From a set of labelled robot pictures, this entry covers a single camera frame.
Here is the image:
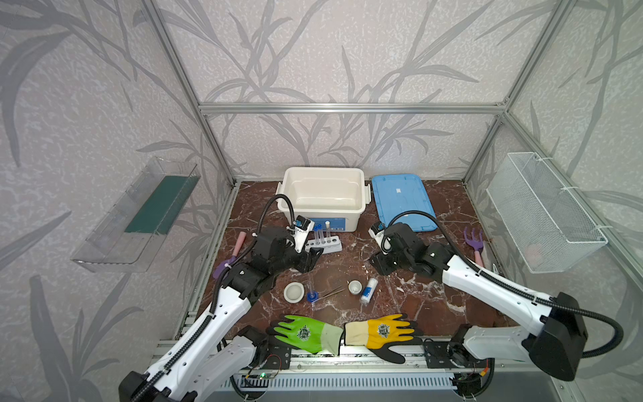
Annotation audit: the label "white shallow ceramic dish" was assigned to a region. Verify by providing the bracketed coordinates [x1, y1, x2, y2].
[283, 281, 306, 304]

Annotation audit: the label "white blue bandage roll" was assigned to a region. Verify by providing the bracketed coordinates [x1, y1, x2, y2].
[360, 277, 378, 305]

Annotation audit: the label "blue handled metal tweezers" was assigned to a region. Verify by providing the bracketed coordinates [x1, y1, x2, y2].
[306, 286, 345, 303]

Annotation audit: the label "white capped test tube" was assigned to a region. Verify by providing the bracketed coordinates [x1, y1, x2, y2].
[325, 220, 332, 243]

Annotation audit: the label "white plastic storage bin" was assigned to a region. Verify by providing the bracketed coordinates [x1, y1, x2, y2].
[276, 167, 372, 232]

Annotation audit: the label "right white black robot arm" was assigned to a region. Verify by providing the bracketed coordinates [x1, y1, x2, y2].
[368, 222, 625, 381]

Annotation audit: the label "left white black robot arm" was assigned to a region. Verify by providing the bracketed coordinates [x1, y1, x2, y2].
[118, 194, 322, 401]

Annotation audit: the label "blue plastic bin lid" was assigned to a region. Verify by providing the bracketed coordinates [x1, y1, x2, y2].
[372, 174, 435, 226]

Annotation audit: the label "white test tube rack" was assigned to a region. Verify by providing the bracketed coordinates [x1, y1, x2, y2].
[305, 236, 343, 255]

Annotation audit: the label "small white crucible cup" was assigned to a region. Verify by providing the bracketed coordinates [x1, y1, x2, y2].
[348, 280, 363, 295]

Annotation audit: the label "yellow work glove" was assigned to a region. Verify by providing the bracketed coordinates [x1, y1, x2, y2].
[344, 313, 423, 364]

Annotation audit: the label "green work glove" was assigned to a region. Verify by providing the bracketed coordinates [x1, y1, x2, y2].
[267, 315, 344, 357]

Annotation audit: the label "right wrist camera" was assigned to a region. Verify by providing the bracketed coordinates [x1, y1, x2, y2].
[368, 222, 386, 245]

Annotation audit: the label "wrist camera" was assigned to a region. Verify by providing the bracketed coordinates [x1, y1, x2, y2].
[293, 215, 315, 253]
[368, 222, 386, 245]

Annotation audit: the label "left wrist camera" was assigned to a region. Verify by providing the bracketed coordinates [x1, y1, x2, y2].
[293, 215, 315, 253]

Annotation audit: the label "purple scoop pink handle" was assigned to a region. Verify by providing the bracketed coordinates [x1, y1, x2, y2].
[212, 232, 246, 280]

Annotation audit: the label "purple rake pink handle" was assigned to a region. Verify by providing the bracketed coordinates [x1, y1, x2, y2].
[463, 227, 484, 267]

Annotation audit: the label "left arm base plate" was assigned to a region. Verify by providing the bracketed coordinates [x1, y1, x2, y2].
[248, 344, 292, 370]

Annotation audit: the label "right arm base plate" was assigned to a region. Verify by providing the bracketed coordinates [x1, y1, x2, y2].
[422, 338, 487, 372]

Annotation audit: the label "white wire mesh basket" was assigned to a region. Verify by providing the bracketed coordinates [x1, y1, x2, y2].
[487, 152, 608, 274]

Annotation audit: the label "clear acrylic wall shelf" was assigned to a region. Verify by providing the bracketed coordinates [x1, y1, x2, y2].
[71, 157, 201, 273]

